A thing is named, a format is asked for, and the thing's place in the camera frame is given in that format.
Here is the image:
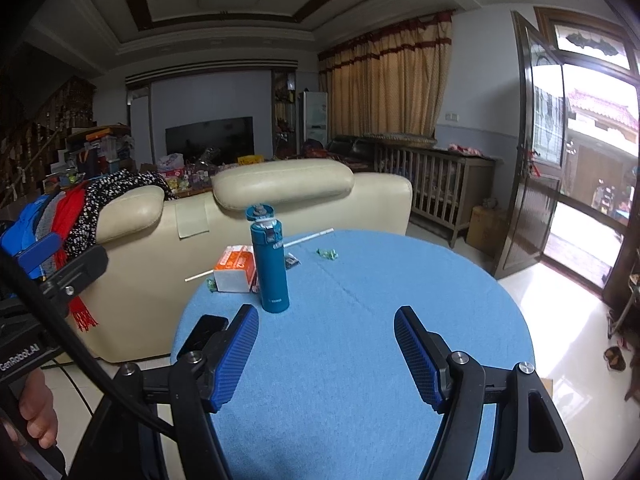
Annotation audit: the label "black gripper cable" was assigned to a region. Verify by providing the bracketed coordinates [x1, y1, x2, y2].
[0, 249, 173, 433]

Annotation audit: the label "cream leather sofa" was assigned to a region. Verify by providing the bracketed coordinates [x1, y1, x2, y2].
[91, 158, 414, 364]

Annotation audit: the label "beige curtains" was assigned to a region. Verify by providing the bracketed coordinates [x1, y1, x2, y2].
[318, 9, 454, 139]

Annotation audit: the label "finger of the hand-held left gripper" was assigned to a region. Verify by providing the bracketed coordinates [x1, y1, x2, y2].
[41, 245, 110, 312]
[16, 233, 64, 273]

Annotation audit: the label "wooden slatted crib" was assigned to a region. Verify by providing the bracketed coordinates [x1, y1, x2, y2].
[373, 136, 497, 249]

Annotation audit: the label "blue tablecloth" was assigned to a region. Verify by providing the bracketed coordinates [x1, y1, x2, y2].
[170, 230, 536, 480]

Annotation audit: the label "orange and white box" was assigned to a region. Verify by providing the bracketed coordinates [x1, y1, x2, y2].
[212, 245, 259, 294]

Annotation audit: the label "blue garment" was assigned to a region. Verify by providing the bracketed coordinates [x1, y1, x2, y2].
[0, 197, 53, 282]

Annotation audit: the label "black television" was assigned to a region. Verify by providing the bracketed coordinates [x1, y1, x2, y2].
[165, 116, 255, 161]

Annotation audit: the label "woven flat basket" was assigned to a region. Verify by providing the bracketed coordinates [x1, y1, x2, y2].
[363, 131, 437, 147]

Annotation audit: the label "white standing air conditioner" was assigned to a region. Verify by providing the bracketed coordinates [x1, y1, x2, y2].
[298, 90, 330, 144]

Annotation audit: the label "paper sheet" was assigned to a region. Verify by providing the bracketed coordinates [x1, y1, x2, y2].
[174, 199, 211, 239]

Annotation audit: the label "black phone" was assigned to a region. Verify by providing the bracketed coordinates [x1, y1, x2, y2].
[175, 313, 229, 359]

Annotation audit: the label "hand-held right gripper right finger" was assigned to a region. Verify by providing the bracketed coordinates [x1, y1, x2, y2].
[393, 306, 586, 480]

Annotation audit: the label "small cardboard box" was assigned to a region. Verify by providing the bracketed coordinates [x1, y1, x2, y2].
[466, 204, 509, 257]

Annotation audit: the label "wooden stair railing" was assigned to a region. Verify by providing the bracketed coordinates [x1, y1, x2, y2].
[0, 76, 97, 207]

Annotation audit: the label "black white dotted garment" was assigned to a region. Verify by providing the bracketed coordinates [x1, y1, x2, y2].
[64, 169, 179, 262]

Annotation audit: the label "blue thermos bottle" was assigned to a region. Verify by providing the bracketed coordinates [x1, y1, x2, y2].
[245, 203, 291, 314]

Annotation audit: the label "person's left hand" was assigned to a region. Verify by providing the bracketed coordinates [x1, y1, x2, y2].
[19, 369, 58, 451]

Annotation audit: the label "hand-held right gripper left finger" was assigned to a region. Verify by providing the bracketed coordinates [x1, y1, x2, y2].
[67, 304, 261, 480]

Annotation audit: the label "pair of slippers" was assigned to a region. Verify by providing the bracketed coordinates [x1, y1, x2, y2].
[603, 344, 627, 373]

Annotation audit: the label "white thin stick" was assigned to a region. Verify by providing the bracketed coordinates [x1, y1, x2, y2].
[184, 228, 335, 283]

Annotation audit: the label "brown wooden door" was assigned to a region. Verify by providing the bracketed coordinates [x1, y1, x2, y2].
[492, 9, 572, 277]

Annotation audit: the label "dark leather sofa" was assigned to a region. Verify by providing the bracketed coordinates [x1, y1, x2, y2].
[327, 134, 377, 162]

